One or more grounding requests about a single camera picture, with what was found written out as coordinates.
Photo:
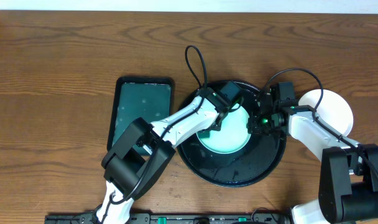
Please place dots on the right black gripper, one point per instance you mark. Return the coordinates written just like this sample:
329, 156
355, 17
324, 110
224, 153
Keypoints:
252, 125

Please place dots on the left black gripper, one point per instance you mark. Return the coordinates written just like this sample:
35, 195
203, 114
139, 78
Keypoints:
222, 116

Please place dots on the mint plate with green smear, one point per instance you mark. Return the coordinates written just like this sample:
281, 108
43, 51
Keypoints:
233, 135

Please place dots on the white plate with green smear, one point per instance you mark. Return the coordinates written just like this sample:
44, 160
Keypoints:
333, 110

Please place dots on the green yellow sponge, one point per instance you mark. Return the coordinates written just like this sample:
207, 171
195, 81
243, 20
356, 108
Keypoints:
204, 135

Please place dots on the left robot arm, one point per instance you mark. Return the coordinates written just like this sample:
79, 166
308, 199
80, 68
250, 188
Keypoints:
140, 155

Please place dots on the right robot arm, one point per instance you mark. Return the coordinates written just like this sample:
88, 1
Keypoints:
348, 188

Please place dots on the black rectangular water tray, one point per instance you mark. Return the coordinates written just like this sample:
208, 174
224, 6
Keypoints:
147, 97

